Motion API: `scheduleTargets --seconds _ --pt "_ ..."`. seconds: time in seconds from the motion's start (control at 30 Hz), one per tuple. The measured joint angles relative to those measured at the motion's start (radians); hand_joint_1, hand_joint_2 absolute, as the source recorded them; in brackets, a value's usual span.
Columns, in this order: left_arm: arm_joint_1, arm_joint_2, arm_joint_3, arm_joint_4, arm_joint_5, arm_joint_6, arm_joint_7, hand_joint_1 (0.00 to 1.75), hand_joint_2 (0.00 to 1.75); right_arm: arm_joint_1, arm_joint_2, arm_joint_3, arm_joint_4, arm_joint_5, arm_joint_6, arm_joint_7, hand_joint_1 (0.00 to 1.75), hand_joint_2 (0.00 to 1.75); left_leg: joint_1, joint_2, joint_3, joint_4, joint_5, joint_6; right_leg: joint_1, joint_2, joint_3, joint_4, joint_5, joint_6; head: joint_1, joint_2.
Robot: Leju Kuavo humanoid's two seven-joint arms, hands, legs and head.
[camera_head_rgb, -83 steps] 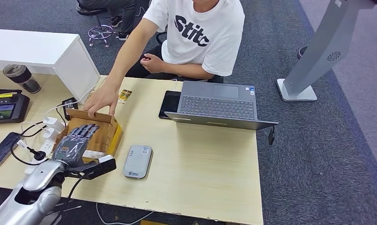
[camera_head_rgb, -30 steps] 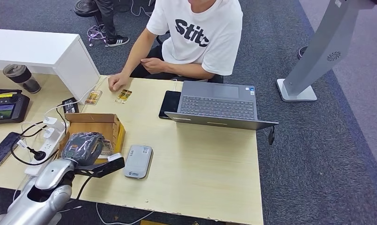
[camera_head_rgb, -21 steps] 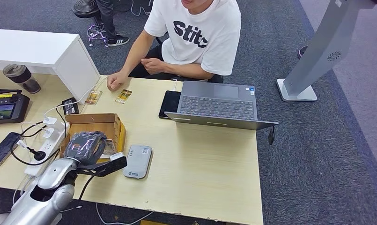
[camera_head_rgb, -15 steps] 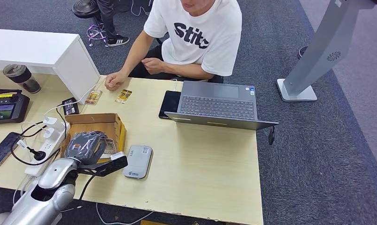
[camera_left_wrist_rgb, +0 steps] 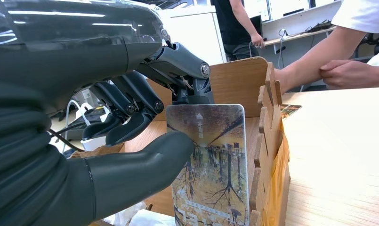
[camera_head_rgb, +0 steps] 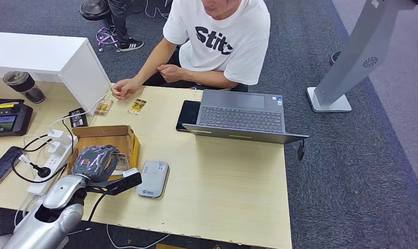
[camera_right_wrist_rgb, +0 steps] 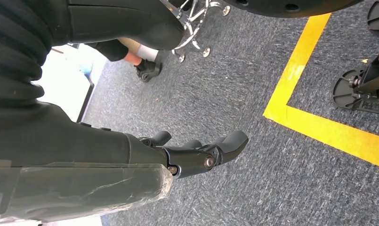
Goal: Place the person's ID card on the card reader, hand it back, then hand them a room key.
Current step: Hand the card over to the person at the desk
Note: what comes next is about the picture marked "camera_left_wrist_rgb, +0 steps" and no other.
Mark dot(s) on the cardboard box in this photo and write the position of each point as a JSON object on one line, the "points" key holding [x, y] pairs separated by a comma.
{"points": [[239, 81]]}

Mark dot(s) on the white crumpled paper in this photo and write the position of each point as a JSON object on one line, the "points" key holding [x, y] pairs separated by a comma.
{"points": [[145, 218]]}

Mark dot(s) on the black chair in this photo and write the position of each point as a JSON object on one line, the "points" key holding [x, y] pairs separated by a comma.
{"points": [[378, 42]]}

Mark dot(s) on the white background desk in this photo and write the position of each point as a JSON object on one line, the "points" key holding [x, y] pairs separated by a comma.
{"points": [[301, 21]]}

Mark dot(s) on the white plug-in charger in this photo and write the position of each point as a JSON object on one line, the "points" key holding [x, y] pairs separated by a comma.
{"points": [[94, 144]]}

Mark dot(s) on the person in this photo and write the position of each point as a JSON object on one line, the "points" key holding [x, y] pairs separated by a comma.
{"points": [[229, 25], [360, 14]]}

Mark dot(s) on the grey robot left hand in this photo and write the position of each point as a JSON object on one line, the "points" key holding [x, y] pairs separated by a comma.
{"points": [[67, 46]]}

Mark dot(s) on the white cabinet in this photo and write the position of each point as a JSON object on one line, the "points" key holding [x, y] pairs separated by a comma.
{"points": [[192, 34]]}

